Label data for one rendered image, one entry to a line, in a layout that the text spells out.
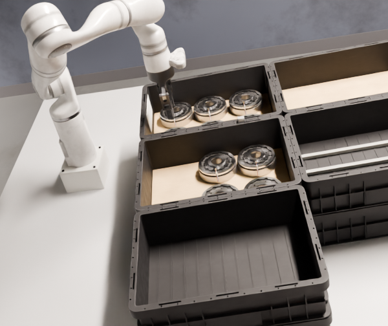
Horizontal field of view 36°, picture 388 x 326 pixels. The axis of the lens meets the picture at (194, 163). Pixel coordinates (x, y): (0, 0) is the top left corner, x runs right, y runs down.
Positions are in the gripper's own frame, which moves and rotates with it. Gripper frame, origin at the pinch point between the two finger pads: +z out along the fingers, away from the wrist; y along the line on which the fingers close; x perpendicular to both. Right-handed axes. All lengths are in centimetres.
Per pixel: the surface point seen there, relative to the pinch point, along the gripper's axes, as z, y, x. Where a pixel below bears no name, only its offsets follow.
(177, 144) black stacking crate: 4.0, 12.7, 1.1
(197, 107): 8.1, -11.4, 7.1
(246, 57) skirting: 90, -194, 31
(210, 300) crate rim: 1, 71, 7
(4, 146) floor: 93, -147, -119
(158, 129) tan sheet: 11.0, -7.6, -6.1
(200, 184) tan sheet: 11.1, 23.0, 5.7
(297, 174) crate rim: 1.2, 38.0, 29.9
